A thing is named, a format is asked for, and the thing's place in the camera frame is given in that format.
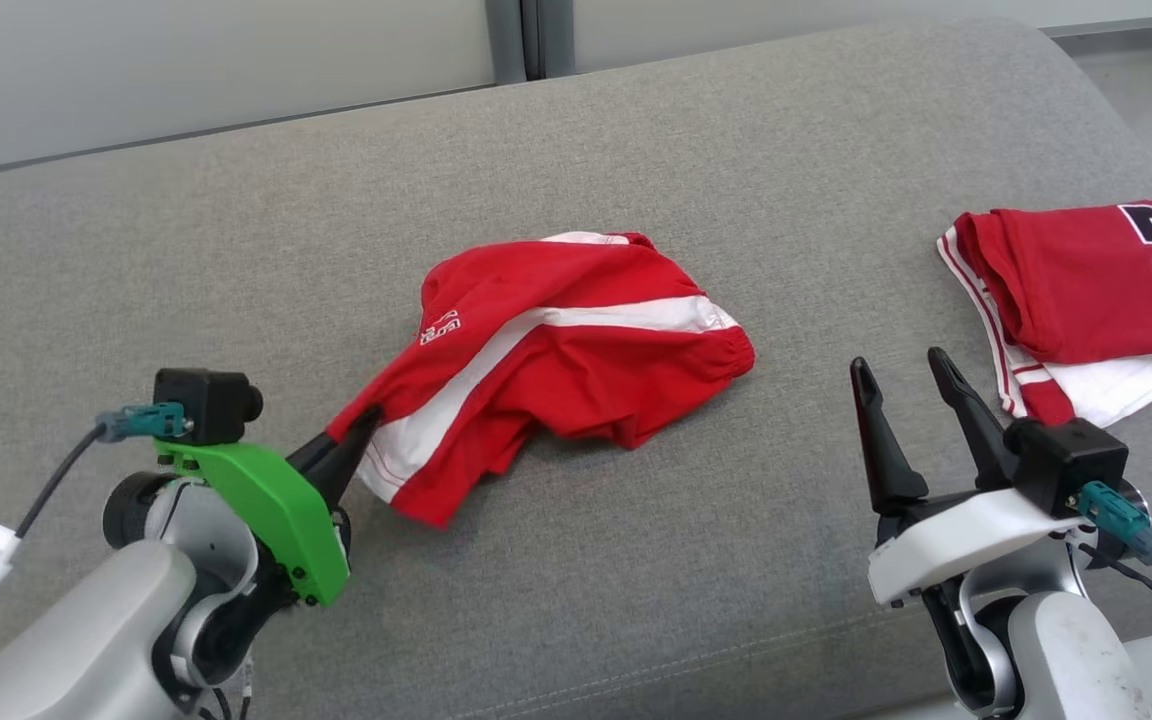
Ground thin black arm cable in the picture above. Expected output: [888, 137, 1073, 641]
[194, 655, 259, 720]

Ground red number 23 jersey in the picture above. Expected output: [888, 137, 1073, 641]
[936, 199, 1152, 429]

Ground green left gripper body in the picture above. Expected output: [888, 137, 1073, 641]
[101, 441, 352, 609]

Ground grey metal frame post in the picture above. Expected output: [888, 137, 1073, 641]
[483, 0, 578, 84]

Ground right cable with teal plug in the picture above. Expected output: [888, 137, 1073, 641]
[1074, 480, 1152, 643]

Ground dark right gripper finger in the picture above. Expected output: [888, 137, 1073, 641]
[848, 356, 931, 518]
[927, 347, 1023, 493]

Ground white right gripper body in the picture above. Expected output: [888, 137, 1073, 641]
[867, 487, 1089, 608]

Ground red Bulls 23 shorts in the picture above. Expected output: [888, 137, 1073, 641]
[325, 231, 758, 530]

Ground left cable with teal plug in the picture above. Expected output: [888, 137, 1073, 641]
[0, 401, 188, 687]

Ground cable with teal plug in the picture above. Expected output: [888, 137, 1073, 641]
[1074, 480, 1152, 643]
[0, 401, 188, 687]

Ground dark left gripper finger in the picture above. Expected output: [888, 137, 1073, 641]
[307, 413, 383, 512]
[285, 406, 379, 483]

